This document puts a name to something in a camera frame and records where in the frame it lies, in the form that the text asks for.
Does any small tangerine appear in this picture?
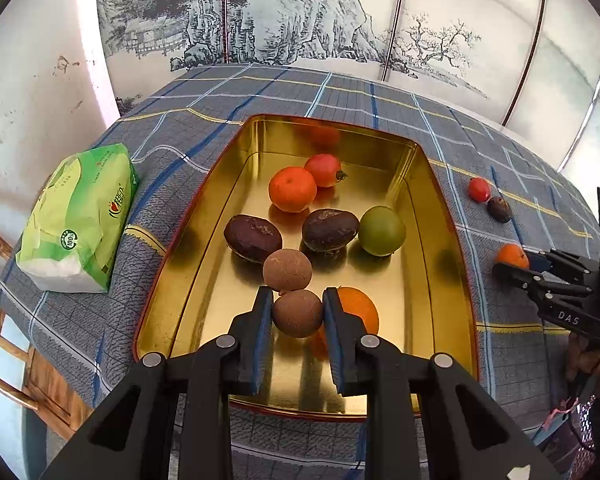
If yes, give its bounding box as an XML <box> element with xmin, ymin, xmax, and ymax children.
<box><xmin>494</xmin><ymin>244</ymin><xmax>530</xmax><ymax>270</ymax></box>
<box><xmin>268</xmin><ymin>167</ymin><xmax>317</xmax><ymax>214</ymax></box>

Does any large orange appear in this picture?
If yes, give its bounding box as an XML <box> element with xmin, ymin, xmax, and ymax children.
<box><xmin>311</xmin><ymin>286</ymin><xmax>380</xmax><ymax>361</ymax></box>

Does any brown longan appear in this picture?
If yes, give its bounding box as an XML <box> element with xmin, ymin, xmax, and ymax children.
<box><xmin>262</xmin><ymin>248</ymin><xmax>313</xmax><ymax>292</ymax></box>
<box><xmin>272</xmin><ymin>289</ymin><xmax>324</xmax><ymax>338</ymax></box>

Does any dark passion fruit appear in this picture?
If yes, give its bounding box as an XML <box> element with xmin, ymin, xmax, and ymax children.
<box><xmin>486</xmin><ymin>196</ymin><xmax>513</xmax><ymax>223</ymax></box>
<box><xmin>302</xmin><ymin>208</ymin><xmax>360</xmax><ymax>252</ymax></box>
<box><xmin>223</xmin><ymin>214</ymin><xmax>283</xmax><ymax>263</ymax></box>

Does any purple sleeve right forearm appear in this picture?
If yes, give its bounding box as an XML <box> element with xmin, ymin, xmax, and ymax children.
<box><xmin>534</xmin><ymin>389</ymin><xmax>600</xmax><ymax>480</ymax></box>

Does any right hand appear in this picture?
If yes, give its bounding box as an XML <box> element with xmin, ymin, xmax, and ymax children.
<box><xmin>566</xmin><ymin>333</ymin><xmax>600</xmax><ymax>399</ymax></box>

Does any wooden chair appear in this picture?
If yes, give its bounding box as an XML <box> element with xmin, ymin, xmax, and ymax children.
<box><xmin>0</xmin><ymin>216</ymin><xmax>94</xmax><ymax>441</ymax></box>

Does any dark passion fruit back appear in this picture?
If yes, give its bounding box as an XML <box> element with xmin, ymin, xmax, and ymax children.
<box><xmin>486</xmin><ymin>196</ymin><xmax>513</xmax><ymax>223</ymax></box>

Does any pink ribbon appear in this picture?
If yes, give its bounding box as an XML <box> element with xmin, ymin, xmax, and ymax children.
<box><xmin>542</xmin><ymin>396</ymin><xmax>580</xmax><ymax>431</ymax></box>

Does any red tomato on cloth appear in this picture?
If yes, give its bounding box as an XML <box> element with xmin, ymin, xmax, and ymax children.
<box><xmin>467</xmin><ymin>177</ymin><xmax>491</xmax><ymax>204</ymax></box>

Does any blue plaid tablecloth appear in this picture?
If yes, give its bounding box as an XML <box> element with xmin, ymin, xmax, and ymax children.
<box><xmin>0</xmin><ymin>65</ymin><xmax>600</xmax><ymax>479</ymax></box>

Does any gold red toffee tin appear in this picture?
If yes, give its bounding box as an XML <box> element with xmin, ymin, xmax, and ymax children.
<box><xmin>133</xmin><ymin>114</ymin><xmax>478</xmax><ymax>420</ymax></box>

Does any green round fruit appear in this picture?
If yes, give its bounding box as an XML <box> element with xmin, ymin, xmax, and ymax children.
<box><xmin>358</xmin><ymin>206</ymin><xmax>406</xmax><ymax>257</ymax></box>

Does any green tissue pack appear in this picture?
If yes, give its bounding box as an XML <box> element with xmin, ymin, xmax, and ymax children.
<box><xmin>16</xmin><ymin>143</ymin><xmax>138</xmax><ymax>294</ymax></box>

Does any painted folding screen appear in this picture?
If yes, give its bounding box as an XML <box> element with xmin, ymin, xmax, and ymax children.
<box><xmin>96</xmin><ymin>0</ymin><xmax>600</xmax><ymax>200</ymax></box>

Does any red tomato in tin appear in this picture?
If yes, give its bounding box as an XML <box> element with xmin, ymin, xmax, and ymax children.
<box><xmin>304</xmin><ymin>153</ymin><xmax>347</xmax><ymax>188</ymax></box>

